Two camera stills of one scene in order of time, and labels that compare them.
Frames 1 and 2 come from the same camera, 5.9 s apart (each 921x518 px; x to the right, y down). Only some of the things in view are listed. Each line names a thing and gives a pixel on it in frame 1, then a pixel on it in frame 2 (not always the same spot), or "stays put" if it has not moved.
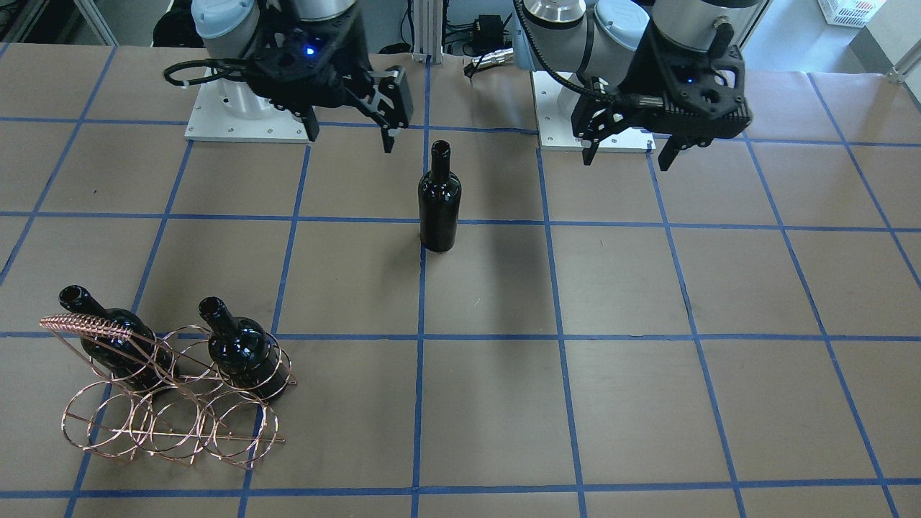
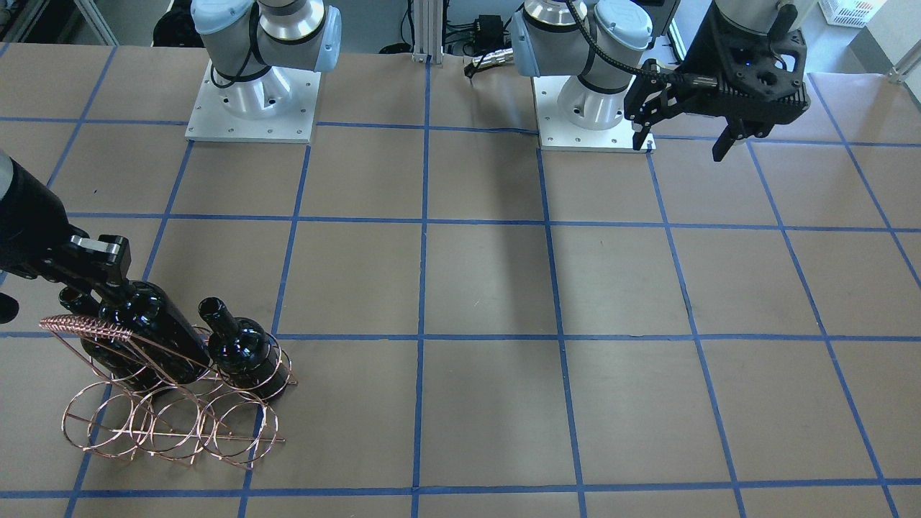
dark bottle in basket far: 139,360 stays put
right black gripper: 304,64 -> 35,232
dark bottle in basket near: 244,352 stays put
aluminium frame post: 427,31 stays put
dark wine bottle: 439,198 -> 163,350
